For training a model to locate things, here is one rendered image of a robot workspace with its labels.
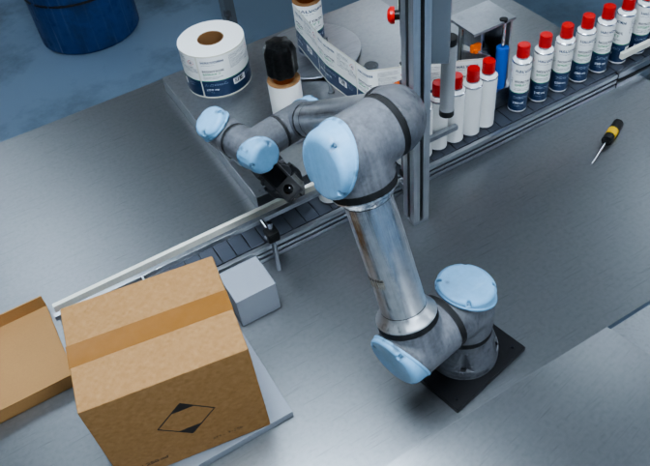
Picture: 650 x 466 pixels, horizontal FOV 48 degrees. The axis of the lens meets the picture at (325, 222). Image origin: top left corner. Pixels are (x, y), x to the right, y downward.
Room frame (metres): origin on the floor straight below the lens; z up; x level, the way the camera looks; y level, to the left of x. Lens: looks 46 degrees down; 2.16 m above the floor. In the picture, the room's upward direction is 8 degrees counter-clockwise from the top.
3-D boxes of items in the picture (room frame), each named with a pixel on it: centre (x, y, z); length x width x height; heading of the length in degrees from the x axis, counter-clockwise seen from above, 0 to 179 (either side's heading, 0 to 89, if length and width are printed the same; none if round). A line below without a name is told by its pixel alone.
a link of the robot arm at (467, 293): (0.85, -0.25, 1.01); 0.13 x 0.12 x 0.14; 125
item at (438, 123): (1.47, -0.33, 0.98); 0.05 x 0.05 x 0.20
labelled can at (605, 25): (1.71, -0.84, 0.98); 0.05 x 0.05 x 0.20
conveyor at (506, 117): (1.37, -0.13, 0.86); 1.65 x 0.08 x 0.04; 115
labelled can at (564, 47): (1.65, -0.71, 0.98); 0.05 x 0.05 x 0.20
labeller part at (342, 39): (1.99, -0.03, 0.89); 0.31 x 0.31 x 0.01
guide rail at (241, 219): (1.28, 0.15, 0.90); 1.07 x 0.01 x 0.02; 115
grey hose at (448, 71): (1.35, -0.32, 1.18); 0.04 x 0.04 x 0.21
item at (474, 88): (1.51, -0.42, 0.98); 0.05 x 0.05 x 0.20
